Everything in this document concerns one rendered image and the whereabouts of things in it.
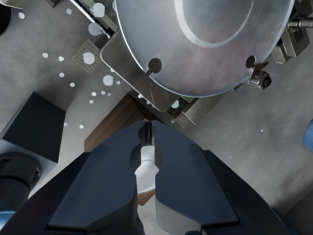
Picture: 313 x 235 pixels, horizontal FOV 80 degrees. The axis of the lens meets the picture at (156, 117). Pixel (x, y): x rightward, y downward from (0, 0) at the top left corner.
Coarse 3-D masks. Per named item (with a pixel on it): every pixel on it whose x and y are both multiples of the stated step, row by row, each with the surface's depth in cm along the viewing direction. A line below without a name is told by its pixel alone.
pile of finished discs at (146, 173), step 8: (144, 152) 87; (152, 152) 88; (144, 160) 88; (152, 160) 90; (144, 168) 90; (152, 168) 92; (136, 176) 91; (144, 176) 92; (152, 176) 95; (144, 184) 95; (152, 184) 97; (144, 192) 97
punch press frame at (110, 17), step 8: (72, 0) 69; (88, 0) 38; (96, 0) 33; (104, 0) 34; (112, 0) 34; (80, 8) 71; (112, 8) 34; (88, 16) 73; (104, 16) 39; (112, 16) 35; (112, 24) 40; (104, 32) 77; (184, 96) 48
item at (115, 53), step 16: (112, 48) 25; (128, 48) 25; (112, 64) 26; (128, 64) 26; (160, 64) 28; (128, 80) 27; (144, 80) 28; (144, 96) 29; (160, 96) 30; (176, 96) 31
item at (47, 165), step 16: (32, 96) 89; (16, 112) 88; (32, 112) 78; (48, 112) 88; (64, 112) 101; (16, 128) 64; (32, 128) 70; (48, 128) 78; (0, 144) 56; (16, 144) 58; (32, 144) 63; (48, 144) 70; (48, 160) 64
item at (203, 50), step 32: (128, 0) 23; (160, 0) 24; (192, 0) 25; (224, 0) 26; (256, 0) 29; (288, 0) 31; (128, 32) 24; (160, 32) 26; (192, 32) 27; (224, 32) 28; (256, 32) 31; (192, 64) 30; (224, 64) 32; (256, 64) 34; (192, 96) 32
